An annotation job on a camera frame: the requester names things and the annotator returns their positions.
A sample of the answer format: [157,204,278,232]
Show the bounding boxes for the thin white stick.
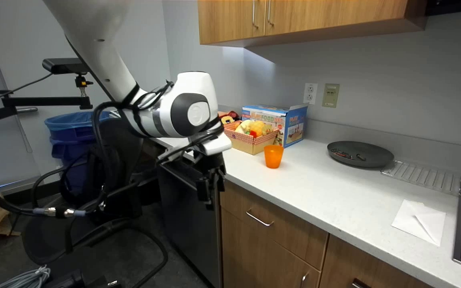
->
[411,212,438,241]

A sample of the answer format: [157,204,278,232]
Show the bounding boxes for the black round pan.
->
[325,139,395,171]

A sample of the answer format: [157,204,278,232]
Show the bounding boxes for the wooden lower cabinet door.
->
[219,208,323,288]

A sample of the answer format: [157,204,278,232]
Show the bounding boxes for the white wall outlet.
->
[302,81,318,105]

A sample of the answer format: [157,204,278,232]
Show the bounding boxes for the grey striped cloth bundle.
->
[0,264,53,288]

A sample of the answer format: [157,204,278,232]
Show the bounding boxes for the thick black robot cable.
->
[0,78,227,220]

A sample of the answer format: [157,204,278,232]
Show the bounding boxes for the wooden cabinet front panel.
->
[318,233,435,288]

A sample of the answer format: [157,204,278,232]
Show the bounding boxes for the wooden cabinet door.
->
[261,0,410,36]
[197,0,262,46]
[219,208,323,288]

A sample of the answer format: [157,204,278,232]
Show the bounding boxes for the orange plastic cup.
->
[262,142,285,169]

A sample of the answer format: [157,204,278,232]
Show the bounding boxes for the beige green wall plate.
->
[322,81,341,108]

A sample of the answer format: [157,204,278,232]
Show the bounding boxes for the yellow orange toy fruit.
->
[235,118,272,139]

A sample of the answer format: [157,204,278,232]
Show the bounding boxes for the wooden upper cabinet body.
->
[243,14,429,48]

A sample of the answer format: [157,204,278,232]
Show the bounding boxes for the blue trash bin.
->
[43,108,115,177]

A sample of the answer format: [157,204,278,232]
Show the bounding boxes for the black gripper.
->
[190,152,227,211]

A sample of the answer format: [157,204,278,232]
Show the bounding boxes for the blue toy food box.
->
[240,102,309,148]

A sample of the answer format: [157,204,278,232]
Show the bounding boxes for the black camera on stand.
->
[41,56,91,76]

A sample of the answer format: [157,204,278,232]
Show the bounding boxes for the black office chair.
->
[21,113,171,288]

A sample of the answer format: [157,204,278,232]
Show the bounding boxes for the black camera boom stand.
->
[0,73,94,129]

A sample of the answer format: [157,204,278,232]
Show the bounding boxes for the dark red toy fruit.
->
[219,108,242,128]

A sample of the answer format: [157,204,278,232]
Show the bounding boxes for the white paper napkin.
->
[390,196,448,248]

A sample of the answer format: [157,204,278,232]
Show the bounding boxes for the white ridged drying mat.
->
[381,158,461,196]

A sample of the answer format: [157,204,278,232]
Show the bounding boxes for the black range hood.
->
[424,0,461,16]

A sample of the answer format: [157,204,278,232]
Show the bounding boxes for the wooden upper cabinet door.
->
[261,0,410,36]
[197,0,262,46]

